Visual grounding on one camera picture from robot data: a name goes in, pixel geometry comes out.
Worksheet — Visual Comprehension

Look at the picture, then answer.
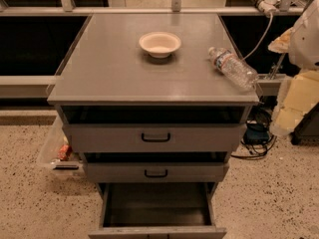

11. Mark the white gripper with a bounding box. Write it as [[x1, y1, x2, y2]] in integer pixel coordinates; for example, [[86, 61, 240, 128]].
[[268, 0, 319, 136]]

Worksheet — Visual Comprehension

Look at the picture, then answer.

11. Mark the clear plastic water bottle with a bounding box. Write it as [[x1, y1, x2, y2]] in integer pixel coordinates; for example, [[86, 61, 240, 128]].
[[208, 47, 258, 91]]

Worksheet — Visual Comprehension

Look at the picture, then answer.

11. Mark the grey drawer cabinet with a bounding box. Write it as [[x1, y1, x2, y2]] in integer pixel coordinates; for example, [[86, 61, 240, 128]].
[[47, 12, 260, 239]]

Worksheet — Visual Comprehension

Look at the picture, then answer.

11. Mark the grey top drawer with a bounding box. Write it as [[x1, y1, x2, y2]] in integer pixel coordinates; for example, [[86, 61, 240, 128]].
[[59, 106, 248, 152]]

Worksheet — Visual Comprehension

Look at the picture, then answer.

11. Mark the grey drawer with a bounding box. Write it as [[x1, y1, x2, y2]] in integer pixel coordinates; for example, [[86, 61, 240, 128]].
[[89, 182, 226, 239], [59, 106, 248, 152], [84, 152, 229, 183]]

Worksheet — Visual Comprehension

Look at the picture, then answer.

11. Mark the grey middle drawer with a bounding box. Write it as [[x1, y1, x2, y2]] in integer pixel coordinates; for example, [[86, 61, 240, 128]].
[[84, 152, 229, 183]]

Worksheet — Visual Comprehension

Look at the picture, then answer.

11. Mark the grey bottom drawer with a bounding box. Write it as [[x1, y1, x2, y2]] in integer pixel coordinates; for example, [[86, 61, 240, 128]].
[[89, 182, 226, 239]]

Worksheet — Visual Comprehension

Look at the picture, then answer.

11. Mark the white power strip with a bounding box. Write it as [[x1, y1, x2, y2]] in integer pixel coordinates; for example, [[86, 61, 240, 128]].
[[251, 0, 279, 15]]

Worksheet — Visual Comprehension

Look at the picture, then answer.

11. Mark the white paper bowl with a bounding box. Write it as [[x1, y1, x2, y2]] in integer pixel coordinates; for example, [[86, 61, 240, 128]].
[[139, 32, 181, 59]]

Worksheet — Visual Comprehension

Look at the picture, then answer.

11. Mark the red item in bin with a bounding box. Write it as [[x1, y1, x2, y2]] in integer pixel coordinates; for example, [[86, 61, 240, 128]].
[[58, 144, 73, 161]]

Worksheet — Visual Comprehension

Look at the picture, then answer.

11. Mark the clear plastic storage bin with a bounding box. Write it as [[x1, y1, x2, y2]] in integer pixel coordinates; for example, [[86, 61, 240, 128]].
[[37, 117, 84, 177]]

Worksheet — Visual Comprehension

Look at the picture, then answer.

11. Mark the white power cable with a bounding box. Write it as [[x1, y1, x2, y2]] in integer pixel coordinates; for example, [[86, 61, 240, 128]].
[[240, 11, 275, 63]]

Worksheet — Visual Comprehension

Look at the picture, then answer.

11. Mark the blue box with cables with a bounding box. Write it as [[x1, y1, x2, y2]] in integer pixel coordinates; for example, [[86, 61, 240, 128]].
[[232, 107, 276, 160]]

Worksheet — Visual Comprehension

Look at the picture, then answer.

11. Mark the metal rail frame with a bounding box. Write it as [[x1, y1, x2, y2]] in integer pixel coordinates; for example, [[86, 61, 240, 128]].
[[0, 0, 312, 99]]

